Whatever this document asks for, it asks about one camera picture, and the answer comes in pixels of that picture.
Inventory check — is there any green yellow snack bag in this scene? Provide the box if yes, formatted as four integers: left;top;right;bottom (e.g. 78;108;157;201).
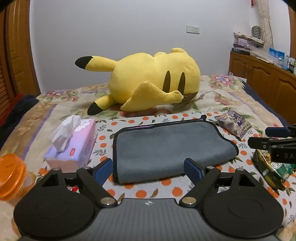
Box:
252;150;295;191

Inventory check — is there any orange print white cloth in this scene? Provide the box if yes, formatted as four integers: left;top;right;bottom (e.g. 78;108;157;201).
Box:
88;111;295;226

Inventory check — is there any pink tissue box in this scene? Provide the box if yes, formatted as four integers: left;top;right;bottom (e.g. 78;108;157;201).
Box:
44;115;97;173

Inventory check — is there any wooden cabinet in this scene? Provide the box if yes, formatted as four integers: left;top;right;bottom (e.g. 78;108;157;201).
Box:
229;51;295;124

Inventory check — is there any beige patterned curtain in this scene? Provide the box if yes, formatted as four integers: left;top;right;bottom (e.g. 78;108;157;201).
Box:
254;0;273;51

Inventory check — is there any floral bed blanket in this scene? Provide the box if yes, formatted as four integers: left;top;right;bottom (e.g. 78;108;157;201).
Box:
0;74;296;241

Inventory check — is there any orange lidded cup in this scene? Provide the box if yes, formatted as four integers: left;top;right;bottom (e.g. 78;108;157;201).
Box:
0;153;33;201

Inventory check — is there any blue product box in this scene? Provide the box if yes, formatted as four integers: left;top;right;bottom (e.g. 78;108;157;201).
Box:
269;48;285;68

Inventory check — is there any yellow Pikachu plush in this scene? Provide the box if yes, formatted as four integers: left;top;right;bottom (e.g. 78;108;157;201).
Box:
75;48;201;115

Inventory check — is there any purple snack packet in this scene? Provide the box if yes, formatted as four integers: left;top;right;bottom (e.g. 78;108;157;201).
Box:
214;110;252;140

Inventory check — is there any wall switch plate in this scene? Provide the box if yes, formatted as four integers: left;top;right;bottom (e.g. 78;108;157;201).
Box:
186;26;200;35

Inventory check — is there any small round fan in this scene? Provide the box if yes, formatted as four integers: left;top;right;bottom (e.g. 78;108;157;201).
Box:
251;26;262;40

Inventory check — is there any purple and grey towel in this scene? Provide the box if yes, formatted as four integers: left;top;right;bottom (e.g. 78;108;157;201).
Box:
112;115;239;184

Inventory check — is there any stack of papers and boxes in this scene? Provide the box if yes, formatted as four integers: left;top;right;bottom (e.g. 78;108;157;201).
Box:
232;32;264;56

